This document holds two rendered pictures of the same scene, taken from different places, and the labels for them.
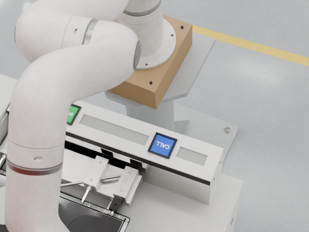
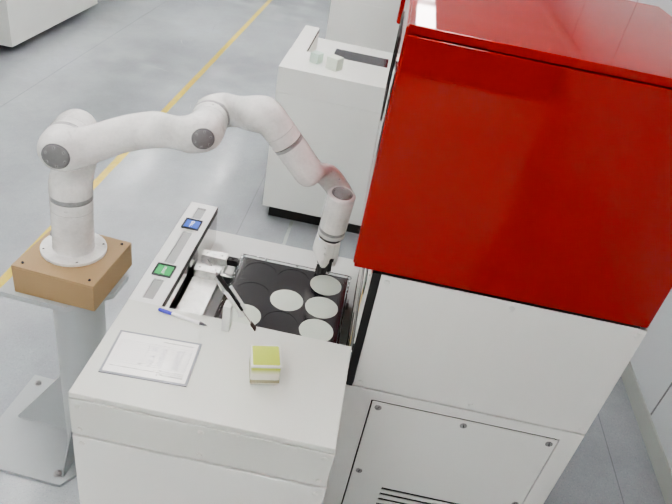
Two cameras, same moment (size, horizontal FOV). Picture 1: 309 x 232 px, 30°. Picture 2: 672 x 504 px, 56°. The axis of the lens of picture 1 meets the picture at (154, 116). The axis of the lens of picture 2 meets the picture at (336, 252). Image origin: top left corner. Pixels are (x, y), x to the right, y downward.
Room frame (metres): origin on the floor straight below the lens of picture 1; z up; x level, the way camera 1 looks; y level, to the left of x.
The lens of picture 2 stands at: (0.99, 1.71, 2.13)
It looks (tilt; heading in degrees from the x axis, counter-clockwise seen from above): 34 degrees down; 243
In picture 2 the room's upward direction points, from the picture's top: 12 degrees clockwise
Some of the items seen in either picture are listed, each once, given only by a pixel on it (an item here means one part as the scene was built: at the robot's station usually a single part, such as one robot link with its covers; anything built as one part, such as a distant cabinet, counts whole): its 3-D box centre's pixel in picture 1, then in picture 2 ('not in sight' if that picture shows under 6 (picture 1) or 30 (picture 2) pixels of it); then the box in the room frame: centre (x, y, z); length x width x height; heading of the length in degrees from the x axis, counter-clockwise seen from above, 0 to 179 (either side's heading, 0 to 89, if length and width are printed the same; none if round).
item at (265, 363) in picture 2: not in sight; (264, 365); (0.59, 0.67, 1.00); 0.07 x 0.07 x 0.07; 77
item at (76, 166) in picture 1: (71, 168); (199, 294); (0.67, 0.23, 0.87); 0.36 x 0.08 x 0.03; 62
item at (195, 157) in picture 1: (115, 142); (177, 265); (0.71, 0.11, 0.89); 0.55 x 0.09 x 0.14; 62
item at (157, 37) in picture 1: (140, 20); (72, 223); (1.01, 0.01, 1.01); 0.19 x 0.19 x 0.18
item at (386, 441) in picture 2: not in sight; (428, 400); (-0.17, 0.42, 0.41); 0.82 x 0.71 x 0.82; 62
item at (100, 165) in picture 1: (96, 173); (207, 271); (0.63, 0.16, 0.89); 0.08 x 0.03 x 0.03; 152
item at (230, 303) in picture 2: not in sight; (234, 310); (0.63, 0.50, 1.03); 0.06 x 0.04 x 0.13; 152
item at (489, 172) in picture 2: not in sight; (519, 124); (-0.14, 0.41, 1.52); 0.81 x 0.75 x 0.59; 62
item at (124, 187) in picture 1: (126, 183); (214, 257); (0.59, 0.09, 0.89); 0.08 x 0.03 x 0.03; 152
